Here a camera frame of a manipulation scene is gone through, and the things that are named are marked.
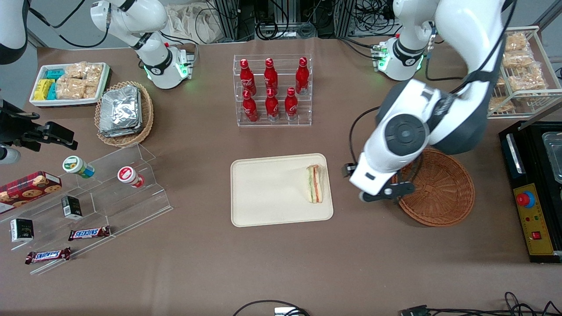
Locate beige cloth bag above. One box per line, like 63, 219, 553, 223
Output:
167, 4, 220, 44

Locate silver foil packet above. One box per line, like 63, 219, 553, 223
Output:
100, 85, 140, 132
99, 88, 144, 138

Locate red cola bottle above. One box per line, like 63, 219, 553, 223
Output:
295, 57, 310, 95
239, 58, 256, 95
265, 88, 280, 122
263, 57, 279, 93
285, 87, 299, 121
242, 90, 259, 122

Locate small black carton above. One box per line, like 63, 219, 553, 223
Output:
61, 196, 83, 220

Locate green lid white cup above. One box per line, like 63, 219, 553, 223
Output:
62, 155, 95, 179

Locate beige plastic tray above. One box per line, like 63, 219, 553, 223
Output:
231, 153, 334, 228

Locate clear acrylic bottle rack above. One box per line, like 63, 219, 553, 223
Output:
233, 54, 313, 128

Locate yellow snack packet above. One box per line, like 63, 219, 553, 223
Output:
34, 79, 54, 101

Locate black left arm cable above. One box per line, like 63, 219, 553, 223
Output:
349, 0, 516, 165

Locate black and white carton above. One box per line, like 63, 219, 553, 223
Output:
10, 218, 34, 243

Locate steel rectangular container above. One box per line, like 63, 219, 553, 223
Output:
542, 132, 562, 183

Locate white rectangular snack bin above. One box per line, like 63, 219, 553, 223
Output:
29, 62, 111, 108

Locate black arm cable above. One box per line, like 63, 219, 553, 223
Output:
26, 0, 110, 49
349, 0, 516, 165

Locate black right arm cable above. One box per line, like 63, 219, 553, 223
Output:
26, 0, 110, 49

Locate red lid white cup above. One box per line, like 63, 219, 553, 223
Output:
117, 166, 145, 188

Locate clear acrylic stepped stand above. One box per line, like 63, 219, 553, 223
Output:
0, 143, 173, 276

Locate round brown wicker basket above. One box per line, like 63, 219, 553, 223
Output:
395, 148, 476, 227

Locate red cookie box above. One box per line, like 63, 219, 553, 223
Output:
0, 171, 62, 215

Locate black looped cable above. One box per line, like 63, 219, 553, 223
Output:
233, 300, 310, 316

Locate aluminium profile frame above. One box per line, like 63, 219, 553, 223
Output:
334, 0, 358, 38
213, 0, 255, 42

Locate white wire rack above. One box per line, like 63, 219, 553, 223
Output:
486, 25, 562, 120

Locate triangular sandwich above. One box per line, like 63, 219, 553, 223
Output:
306, 165, 324, 204

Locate black machine with yellow panel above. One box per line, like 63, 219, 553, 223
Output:
498, 121, 562, 264

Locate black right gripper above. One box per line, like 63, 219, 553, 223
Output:
0, 102, 78, 152

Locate black tangled cables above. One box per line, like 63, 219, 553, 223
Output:
428, 292, 562, 316

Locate light oval wicker basket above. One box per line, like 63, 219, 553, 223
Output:
94, 81, 154, 147

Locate coiled cable bundle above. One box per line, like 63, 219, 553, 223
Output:
255, 0, 334, 40

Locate brown Snickers bar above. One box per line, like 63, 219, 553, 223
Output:
25, 247, 72, 265
68, 226, 111, 241

